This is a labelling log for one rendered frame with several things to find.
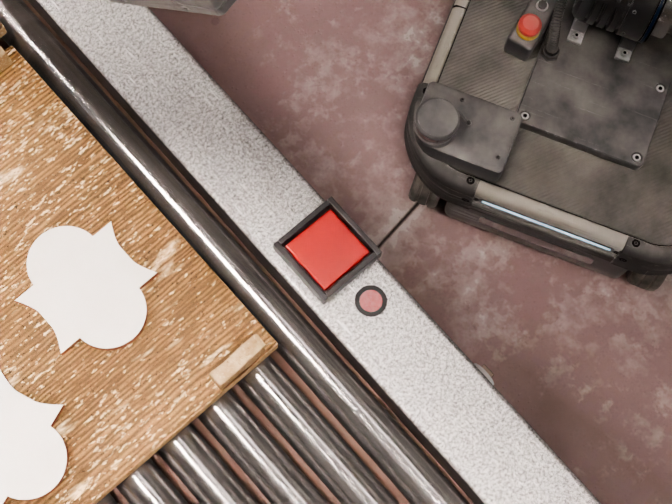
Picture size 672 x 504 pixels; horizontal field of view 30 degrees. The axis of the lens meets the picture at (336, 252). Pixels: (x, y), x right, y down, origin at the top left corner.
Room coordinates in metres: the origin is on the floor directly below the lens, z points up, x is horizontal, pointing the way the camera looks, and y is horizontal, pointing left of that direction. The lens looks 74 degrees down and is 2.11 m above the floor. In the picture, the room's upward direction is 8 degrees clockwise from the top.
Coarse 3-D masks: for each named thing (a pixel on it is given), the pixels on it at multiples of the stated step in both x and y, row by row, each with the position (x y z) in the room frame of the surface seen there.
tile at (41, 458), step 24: (0, 384) 0.16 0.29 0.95; (0, 408) 0.14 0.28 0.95; (24, 408) 0.14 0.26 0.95; (48, 408) 0.15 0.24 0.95; (0, 432) 0.12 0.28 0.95; (24, 432) 0.12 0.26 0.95; (48, 432) 0.12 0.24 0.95; (0, 456) 0.10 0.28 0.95; (24, 456) 0.10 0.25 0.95; (48, 456) 0.10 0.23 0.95; (0, 480) 0.07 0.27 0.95; (24, 480) 0.08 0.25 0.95; (48, 480) 0.08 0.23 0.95
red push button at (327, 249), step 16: (320, 224) 0.36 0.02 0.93; (336, 224) 0.37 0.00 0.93; (304, 240) 0.35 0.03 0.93; (320, 240) 0.35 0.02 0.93; (336, 240) 0.35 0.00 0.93; (352, 240) 0.35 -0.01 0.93; (304, 256) 0.33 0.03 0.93; (320, 256) 0.33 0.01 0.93; (336, 256) 0.33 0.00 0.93; (352, 256) 0.34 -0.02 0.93; (320, 272) 0.32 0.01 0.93; (336, 272) 0.32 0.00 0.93
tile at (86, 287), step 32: (32, 256) 0.29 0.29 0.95; (64, 256) 0.29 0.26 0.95; (96, 256) 0.29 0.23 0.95; (128, 256) 0.30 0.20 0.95; (32, 288) 0.26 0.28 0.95; (64, 288) 0.26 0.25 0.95; (96, 288) 0.26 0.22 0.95; (128, 288) 0.27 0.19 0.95; (64, 320) 0.23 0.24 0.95; (96, 320) 0.23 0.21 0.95; (128, 320) 0.24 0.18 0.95; (64, 352) 0.20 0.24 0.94
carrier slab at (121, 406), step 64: (0, 128) 0.41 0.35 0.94; (64, 128) 0.42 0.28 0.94; (0, 192) 0.35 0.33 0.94; (64, 192) 0.36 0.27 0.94; (128, 192) 0.37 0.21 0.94; (0, 256) 0.28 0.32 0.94; (192, 256) 0.31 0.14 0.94; (0, 320) 0.22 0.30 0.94; (192, 320) 0.25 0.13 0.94; (256, 320) 0.26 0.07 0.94; (64, 384) 0.17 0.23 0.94; (128, 384) 0.18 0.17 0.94; (192, 384) 0.19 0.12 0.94; (128, 448) 0.12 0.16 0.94
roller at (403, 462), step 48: (0, 0) 0.56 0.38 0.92; (48, 48) 0.51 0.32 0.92; (96, 96) 0.47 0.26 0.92; (144, 144) 0.43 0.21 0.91; (144, 192) 0.38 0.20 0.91; (192, 192) 0.38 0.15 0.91; (192, 240) 0.33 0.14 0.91; (240, 288) 0.29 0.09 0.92; (288, 336) 0.25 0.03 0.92; (336, 384) 0.21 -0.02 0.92; (384, 432) 0.17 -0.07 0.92; (432, 480) 0.13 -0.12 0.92
